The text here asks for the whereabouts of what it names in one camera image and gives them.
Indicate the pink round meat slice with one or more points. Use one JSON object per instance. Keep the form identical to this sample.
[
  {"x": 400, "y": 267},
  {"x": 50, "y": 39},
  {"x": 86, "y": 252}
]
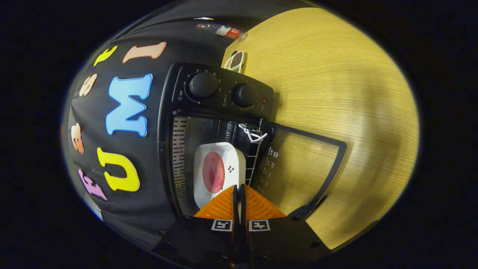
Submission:
[{"x": 213, "y": 172}]

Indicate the small white dish of beans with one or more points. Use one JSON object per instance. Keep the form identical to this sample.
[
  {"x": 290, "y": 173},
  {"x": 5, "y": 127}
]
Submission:
[{"x": 236, "y": 60}]

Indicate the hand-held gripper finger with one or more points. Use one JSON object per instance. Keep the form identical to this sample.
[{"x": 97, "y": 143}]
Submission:
[
  {"x": 235, "y": 205},
  {"x": 242, "y": 205}
]

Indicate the white rectangular plate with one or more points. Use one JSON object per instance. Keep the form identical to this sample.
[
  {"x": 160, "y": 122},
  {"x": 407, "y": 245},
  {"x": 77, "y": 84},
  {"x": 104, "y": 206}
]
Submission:
[{"x": 231, "y": 157}]

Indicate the plastic bottle with red label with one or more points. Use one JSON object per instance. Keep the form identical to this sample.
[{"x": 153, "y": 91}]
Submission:
[{"x": 227, "y": 31}]

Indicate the black toaster oven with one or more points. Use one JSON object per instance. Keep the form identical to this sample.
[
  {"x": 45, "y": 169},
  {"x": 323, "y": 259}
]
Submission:
[{"x": 224, "y": 89}]

